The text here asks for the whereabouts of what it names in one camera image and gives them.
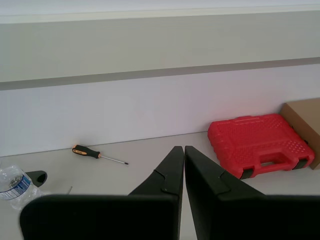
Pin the red plastic tool case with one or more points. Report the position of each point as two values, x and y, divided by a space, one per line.
252 140

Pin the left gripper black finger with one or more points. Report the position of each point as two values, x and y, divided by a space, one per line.
250 217
105 217

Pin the brown cardboard box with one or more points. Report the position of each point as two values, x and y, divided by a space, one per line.
303 117

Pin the clear plastic water bottle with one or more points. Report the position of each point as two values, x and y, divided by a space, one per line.
15 185

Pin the orange and black screwdriver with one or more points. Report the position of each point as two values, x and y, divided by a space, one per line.
83 151

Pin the black rounded plastic object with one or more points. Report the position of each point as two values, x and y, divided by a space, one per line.
33 178

